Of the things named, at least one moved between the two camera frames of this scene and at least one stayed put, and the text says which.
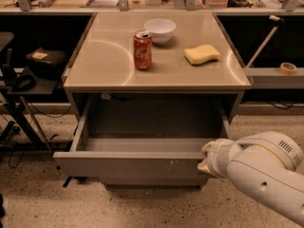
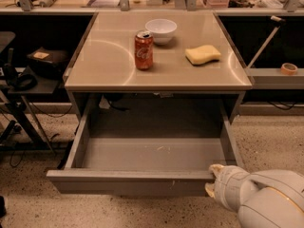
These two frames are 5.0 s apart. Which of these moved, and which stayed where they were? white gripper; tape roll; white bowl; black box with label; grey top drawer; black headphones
Moved: grey top drawer; white gripper
Stayed: tape roll; white bowl; black headphones; black box with label
